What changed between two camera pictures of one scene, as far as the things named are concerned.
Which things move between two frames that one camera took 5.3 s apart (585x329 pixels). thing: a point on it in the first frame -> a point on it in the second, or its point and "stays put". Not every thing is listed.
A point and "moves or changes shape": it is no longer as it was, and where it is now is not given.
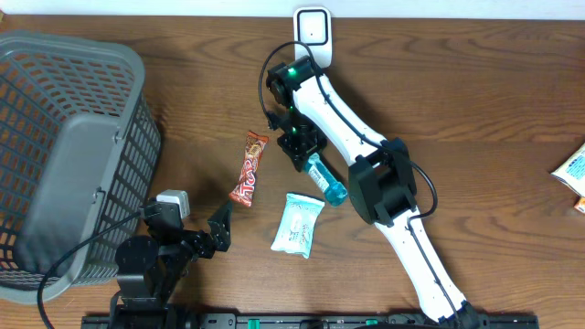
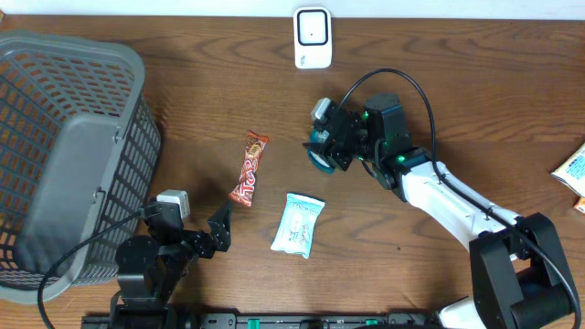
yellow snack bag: (572, 173) stays put
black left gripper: (219, 234) stays put
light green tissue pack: (296, 230) stays put
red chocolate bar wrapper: (241, 192) stays put
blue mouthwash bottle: (335, 192) moves or changes shape
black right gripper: (301, 150) -> (335, 152)
